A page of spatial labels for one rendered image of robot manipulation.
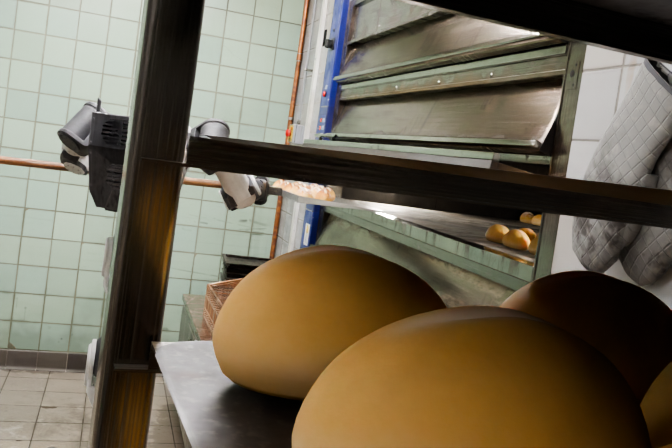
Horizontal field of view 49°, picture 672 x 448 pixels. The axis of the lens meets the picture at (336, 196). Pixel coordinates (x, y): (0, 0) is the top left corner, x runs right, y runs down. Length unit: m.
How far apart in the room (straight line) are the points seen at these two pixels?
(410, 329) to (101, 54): 4.05
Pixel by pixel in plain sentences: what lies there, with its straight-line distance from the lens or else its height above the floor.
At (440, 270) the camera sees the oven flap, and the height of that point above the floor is 1.07.
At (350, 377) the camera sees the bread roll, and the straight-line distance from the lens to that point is 0.19.
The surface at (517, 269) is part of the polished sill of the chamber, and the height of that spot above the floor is 1.16.
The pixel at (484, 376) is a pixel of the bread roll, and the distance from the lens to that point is 0.18.
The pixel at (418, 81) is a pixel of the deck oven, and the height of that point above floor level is 1.67.
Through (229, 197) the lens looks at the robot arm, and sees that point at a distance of 2.48.
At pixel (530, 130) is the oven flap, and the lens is 1.85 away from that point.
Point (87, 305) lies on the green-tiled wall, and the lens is 4.32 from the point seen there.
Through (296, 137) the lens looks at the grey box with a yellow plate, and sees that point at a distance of 3.95.
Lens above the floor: 1.37
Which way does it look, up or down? 3 degrees down
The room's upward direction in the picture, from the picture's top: 8 degrees clockwise
